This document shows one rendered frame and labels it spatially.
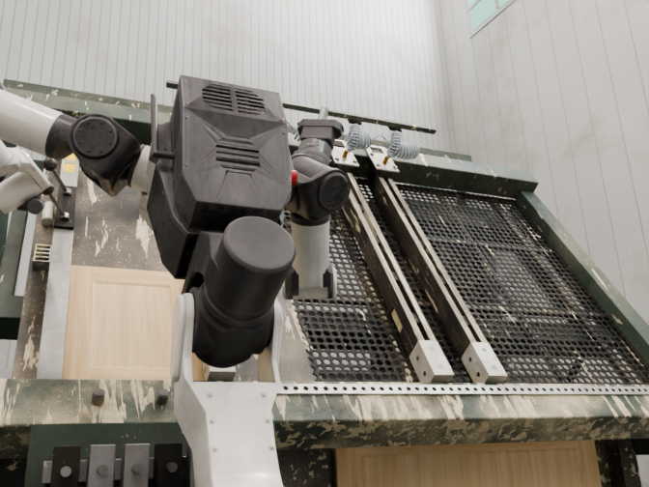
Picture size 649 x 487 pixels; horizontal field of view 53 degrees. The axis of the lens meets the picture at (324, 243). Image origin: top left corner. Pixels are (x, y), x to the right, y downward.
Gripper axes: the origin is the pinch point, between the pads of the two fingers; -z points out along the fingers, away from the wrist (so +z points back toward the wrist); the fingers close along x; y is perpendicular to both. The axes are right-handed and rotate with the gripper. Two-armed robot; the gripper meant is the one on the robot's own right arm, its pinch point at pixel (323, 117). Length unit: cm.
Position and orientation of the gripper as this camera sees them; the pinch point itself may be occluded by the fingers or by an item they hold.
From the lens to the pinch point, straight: 180.8
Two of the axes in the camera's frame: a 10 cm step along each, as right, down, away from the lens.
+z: -1.8, 8.6, -4.8
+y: 1.7, 5.0, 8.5
